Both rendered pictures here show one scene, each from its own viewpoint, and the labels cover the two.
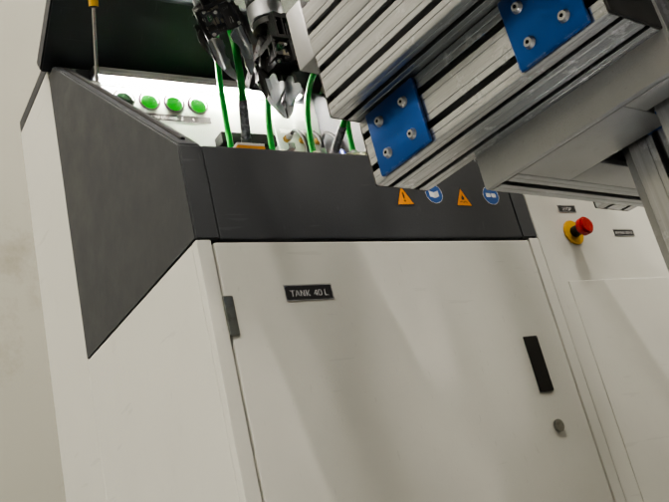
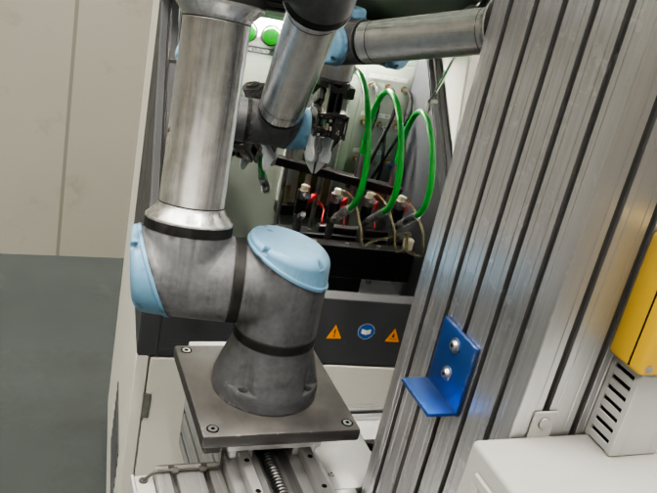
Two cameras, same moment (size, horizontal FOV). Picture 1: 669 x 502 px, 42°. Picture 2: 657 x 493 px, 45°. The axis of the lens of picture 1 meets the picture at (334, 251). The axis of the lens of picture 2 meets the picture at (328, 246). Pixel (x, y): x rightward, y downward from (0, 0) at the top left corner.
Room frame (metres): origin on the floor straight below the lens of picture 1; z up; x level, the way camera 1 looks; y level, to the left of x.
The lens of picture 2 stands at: (-0.05, -0.52, 1.67)
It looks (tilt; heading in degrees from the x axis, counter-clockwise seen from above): 22 degrees down; 17
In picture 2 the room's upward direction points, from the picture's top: 12 degrees clockwise
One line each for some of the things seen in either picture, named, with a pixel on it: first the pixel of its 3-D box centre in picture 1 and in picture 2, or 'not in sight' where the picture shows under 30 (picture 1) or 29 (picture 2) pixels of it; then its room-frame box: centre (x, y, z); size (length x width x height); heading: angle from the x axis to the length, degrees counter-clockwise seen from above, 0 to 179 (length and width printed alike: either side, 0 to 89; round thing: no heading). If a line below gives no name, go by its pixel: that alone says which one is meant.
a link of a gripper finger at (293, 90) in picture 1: (293, 94); (326, 156); (1.54, 0.01, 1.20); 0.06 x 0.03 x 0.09; 35
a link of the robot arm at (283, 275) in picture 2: not in sight; (279, 282); (0.87, -0.18, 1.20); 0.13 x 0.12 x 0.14; 119
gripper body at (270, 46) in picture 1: (276, 48); (328, 109); (1.52, 0.02, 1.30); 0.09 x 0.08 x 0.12; 35
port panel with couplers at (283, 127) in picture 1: (311, 171); (379, 123); (1.94, 0.01, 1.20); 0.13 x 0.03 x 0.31; 125
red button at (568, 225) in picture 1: (579, 228); not in sight; (1.61, -0.47, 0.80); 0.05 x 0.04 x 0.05; 125
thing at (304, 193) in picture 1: (370, 201); (307, 325); (1.39, -0.08, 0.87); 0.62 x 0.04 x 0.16; 125
